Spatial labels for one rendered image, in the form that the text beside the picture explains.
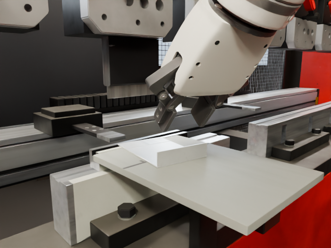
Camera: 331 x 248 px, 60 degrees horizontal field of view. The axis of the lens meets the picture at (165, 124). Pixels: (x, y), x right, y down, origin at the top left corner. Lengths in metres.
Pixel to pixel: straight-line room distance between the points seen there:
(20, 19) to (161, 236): 0.35
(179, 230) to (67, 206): 0.18
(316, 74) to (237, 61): 2.29
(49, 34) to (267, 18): 0.77
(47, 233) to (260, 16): 0.42
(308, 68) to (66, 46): 2.04
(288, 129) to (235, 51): 0.66
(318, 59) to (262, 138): 1.81
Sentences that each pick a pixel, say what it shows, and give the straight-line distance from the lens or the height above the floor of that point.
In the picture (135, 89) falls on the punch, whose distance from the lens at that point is 0.49.
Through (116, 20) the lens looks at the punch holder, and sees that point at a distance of 0.42.
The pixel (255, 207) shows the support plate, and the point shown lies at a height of 1.00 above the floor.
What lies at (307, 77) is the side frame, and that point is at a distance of 2.62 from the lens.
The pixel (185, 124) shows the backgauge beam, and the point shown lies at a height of 0.94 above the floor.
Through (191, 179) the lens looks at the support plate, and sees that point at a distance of 0.35.
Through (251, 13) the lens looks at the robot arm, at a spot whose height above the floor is 1.18.
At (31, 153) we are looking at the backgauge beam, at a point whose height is 0.94.
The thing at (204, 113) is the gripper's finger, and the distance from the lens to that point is 0.40.
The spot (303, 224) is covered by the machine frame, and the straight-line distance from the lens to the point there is 0.85.
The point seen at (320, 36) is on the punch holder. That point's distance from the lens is 1.05.
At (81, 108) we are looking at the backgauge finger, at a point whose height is 1.03.
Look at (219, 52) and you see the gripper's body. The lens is 0.29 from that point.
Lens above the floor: 1.14
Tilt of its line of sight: 12 degrees down
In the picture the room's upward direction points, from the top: straight up
